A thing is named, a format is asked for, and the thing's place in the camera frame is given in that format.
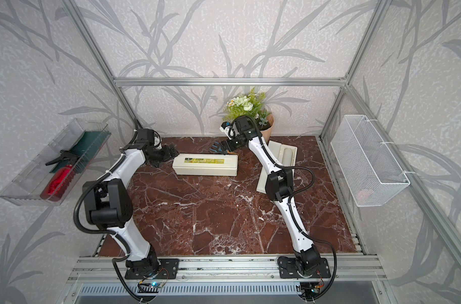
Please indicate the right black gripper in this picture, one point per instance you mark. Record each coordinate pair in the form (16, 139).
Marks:
(227, 144)

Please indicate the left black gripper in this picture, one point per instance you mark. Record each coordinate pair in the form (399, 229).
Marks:
(168, 155)

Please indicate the cream wrap dispenser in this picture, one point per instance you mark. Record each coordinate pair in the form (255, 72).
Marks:
(286, 154)
(205, 165)

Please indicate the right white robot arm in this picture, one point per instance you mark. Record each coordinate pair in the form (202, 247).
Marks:
(279, 189)

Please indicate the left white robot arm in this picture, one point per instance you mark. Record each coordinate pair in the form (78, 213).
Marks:
(105, 206)

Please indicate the potted artificial flower plant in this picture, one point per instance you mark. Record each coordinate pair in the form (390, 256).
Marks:
(251, 104)

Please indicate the blue garden hand rake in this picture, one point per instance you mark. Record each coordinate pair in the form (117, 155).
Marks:
(218, 148)

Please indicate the green cloth in tray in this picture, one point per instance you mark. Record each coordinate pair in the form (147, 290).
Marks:
(86, 148)

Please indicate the red spray bottle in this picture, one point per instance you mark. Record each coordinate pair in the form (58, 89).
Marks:
(62, 178)

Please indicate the pink item in basket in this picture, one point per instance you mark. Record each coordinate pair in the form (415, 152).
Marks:
(363, 195)

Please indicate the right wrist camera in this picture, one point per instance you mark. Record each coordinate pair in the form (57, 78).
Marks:
(228, 130)

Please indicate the clear plastic wall tray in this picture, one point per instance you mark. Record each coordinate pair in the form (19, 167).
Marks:
(51, 175)

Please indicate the white wire mesh basket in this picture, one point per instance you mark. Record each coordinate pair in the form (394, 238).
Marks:
(367, 162)

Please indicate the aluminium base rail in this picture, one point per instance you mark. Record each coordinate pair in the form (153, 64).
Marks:
(362, 275)

